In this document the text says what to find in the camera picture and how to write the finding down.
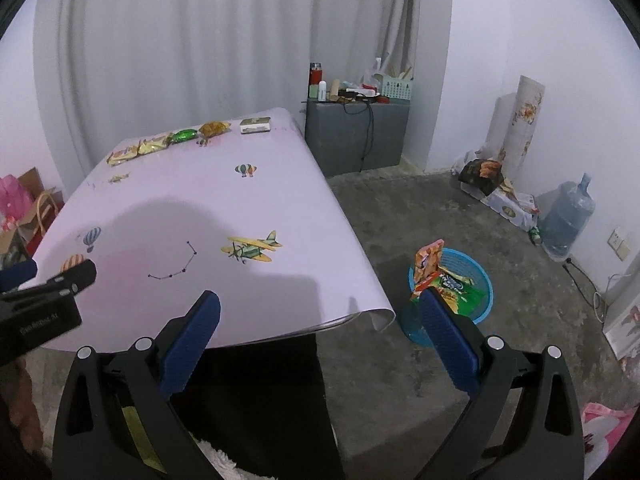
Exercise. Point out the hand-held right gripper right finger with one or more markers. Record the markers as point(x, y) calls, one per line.
point(450, 347)

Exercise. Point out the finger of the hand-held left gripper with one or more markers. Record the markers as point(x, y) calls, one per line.
point(75, 276)
point(17, 272)

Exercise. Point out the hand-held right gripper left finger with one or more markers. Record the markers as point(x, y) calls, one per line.
point(192, 340)

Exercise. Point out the blue mesh basket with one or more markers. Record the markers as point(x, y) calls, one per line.
point(482, 300)

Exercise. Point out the green snack bag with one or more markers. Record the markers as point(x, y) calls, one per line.
point(457, 290)

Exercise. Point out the orange snack bag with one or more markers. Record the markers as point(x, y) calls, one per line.
point(429, 262)

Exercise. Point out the person's left forearm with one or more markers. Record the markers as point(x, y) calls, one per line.
point(20, 400)

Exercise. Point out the pink gift bag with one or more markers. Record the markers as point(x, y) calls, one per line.
point(12, 195)

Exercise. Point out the brown paper bag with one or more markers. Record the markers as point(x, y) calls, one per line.
point(30, 180)

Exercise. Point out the green blanket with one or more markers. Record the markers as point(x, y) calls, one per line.
point(134, 422)

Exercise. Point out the yellow snack packet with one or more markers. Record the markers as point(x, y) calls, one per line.
point(122, 156)
point(155, 146)

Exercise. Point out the white fluffy blanket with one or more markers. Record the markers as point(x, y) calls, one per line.
point(225, 465)

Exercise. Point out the small green bottle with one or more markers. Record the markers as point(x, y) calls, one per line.
point(535, 236)

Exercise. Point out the floral printed box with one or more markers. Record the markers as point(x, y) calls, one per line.
point(510, 207)

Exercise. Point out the pink blanket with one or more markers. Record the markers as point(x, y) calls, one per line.
point(600, 435)

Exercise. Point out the blue water jug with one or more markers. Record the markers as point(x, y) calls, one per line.
point(567, 217)

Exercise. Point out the white appliance box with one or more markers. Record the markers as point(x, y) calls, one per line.
point(625, 325)

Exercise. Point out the dark printed box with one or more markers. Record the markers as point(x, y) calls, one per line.
point(477, 172)

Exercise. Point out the green foil wrapper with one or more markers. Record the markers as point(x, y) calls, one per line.
point(184, 135)

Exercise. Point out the white plastic bag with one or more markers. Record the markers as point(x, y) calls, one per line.
point(372, 77)
point(465, 160)

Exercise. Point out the golden wrapper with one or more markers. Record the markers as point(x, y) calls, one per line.
point(214, 129)

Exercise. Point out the gold white box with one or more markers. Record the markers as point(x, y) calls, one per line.
point(255, 125)

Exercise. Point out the white paper roll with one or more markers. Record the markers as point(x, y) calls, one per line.
point(500, 125)

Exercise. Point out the grey cabinet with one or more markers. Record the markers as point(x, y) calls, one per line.
point(345, 135)

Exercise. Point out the floral paper roll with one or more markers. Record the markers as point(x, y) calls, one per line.
point(525, 115)

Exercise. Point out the white curtain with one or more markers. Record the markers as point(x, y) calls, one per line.
point(200, 35)

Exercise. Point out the small white bottle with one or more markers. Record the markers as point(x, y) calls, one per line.
point(323, 91)

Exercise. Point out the red thermos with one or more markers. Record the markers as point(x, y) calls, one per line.
point(315, 76)

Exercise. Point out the wall socket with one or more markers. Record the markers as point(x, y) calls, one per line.
point(620, 244)

